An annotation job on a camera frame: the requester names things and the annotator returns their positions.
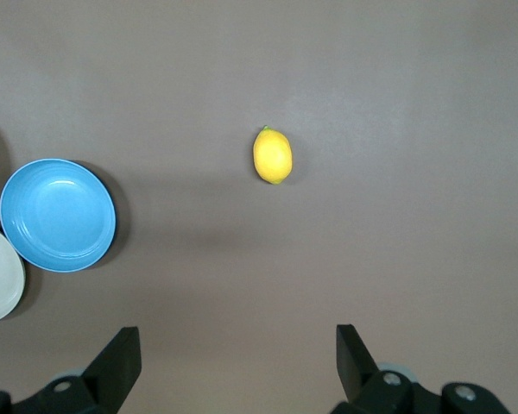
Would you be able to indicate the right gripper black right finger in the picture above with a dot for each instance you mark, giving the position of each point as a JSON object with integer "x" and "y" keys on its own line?
{"x": 358, "y": 371}

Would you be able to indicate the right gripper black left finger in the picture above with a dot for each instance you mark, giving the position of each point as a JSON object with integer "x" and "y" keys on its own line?
{"x": 112, "y": 371}

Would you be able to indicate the yellow lemon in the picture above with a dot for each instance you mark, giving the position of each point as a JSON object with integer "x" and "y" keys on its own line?
{"x": 273, "y": 156}

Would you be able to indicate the blue plate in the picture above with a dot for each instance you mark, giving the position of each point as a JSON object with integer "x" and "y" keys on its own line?
{"x": 58, "y": 215}

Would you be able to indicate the brown table cover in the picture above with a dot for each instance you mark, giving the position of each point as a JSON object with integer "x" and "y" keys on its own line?
{"x": 371, "y": 129}

